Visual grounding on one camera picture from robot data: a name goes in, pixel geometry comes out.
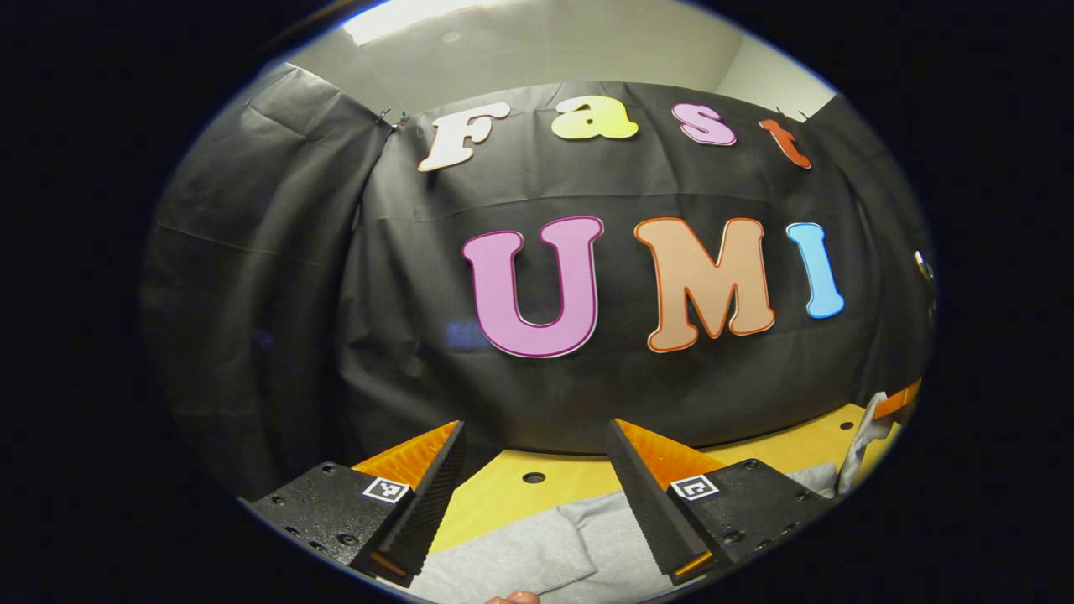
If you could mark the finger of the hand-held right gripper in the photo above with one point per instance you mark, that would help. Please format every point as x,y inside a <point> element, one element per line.
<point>899,401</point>

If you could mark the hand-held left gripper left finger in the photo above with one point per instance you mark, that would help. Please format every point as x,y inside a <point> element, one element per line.
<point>432,512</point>

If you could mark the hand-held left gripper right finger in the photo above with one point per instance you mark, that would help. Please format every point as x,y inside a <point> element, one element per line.
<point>650,512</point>

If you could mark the grey sweatshirt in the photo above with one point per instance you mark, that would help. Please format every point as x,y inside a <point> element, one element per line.
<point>537,554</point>

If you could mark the metal cloth clip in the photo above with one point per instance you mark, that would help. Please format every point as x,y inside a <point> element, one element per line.
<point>392,118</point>
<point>793,115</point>

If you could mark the black backdrop cloth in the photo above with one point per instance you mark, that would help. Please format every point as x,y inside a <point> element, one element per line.
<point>587,394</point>

